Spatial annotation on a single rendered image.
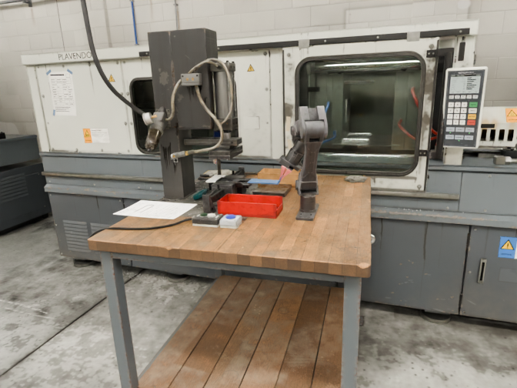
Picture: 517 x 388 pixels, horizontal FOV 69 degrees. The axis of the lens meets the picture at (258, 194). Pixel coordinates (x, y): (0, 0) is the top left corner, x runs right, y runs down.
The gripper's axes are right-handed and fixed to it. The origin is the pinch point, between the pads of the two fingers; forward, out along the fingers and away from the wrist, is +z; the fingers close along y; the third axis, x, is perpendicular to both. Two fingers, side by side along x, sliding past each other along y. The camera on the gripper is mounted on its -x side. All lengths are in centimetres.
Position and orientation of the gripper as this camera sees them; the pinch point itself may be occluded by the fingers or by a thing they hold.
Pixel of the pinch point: (280, 178)
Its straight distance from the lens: 170.9
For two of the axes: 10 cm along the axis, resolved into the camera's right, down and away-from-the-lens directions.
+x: -2.4, 2.5, -9.4
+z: -4.8, 8.1, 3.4
